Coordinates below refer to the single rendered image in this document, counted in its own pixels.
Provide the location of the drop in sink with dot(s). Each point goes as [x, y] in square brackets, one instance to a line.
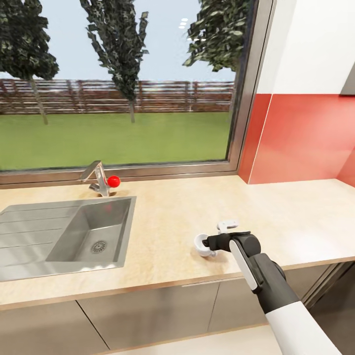
[57, 238]

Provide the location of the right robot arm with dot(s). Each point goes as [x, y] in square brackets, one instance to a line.
[294, 328]

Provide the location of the fixed window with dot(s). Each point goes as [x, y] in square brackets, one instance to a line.
[155, 89]

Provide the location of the countertop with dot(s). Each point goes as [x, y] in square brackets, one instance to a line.
[329, 201]
[168, 215]

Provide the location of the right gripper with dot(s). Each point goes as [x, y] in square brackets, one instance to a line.
[215, 242]

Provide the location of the coffee cup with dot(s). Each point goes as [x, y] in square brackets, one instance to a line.
[201, 249]

